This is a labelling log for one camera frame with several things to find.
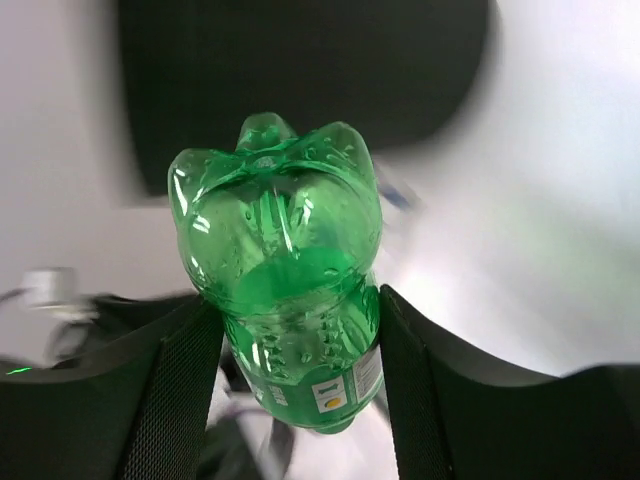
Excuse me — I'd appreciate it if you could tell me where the green plastic soda bottle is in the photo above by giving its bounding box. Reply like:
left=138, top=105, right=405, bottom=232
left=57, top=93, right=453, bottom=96
left=168, top=113, right=383, bottom=434

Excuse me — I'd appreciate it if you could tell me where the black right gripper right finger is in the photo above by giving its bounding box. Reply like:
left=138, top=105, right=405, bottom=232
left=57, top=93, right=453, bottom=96
left=379, top=286, right=639, bottom=479

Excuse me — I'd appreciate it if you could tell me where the black plastic waste bin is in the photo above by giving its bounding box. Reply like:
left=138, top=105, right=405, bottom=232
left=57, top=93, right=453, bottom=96
left=112, top=0, right=497, bottom=198

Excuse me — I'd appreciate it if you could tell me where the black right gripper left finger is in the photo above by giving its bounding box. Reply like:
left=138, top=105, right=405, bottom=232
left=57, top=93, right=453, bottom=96
left=1, top=294, right=224, bottom=479

